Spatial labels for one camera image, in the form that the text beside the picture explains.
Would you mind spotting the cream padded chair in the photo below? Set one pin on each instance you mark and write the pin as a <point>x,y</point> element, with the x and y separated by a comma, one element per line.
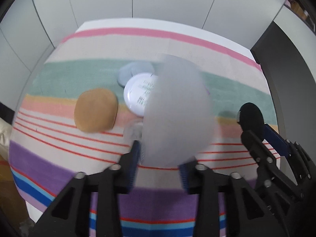
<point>5,134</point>

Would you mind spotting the tan round powder puff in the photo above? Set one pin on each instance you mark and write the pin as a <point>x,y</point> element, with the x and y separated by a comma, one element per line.
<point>96,110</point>

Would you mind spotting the white table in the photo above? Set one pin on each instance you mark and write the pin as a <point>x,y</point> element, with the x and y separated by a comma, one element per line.
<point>169,30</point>

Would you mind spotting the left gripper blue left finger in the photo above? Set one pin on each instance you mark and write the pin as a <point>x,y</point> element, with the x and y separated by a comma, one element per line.
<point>129,164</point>

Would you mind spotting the striped colourful blanket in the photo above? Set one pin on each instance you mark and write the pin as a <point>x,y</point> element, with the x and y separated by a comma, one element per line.
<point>46,148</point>

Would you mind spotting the grey-blue round puff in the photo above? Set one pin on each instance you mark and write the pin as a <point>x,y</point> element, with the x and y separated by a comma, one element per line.
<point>131,69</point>

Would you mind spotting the white round compact case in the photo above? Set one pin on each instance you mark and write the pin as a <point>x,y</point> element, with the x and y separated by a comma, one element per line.
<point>137,91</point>

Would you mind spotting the black round puff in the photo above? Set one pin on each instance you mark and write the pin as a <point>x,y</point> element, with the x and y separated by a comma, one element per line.
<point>250,118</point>

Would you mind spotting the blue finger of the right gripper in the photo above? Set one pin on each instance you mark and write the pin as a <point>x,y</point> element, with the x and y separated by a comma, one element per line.
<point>276,141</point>
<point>258,151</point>

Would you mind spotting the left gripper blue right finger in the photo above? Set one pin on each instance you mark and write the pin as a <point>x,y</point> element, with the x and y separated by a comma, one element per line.
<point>188,178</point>

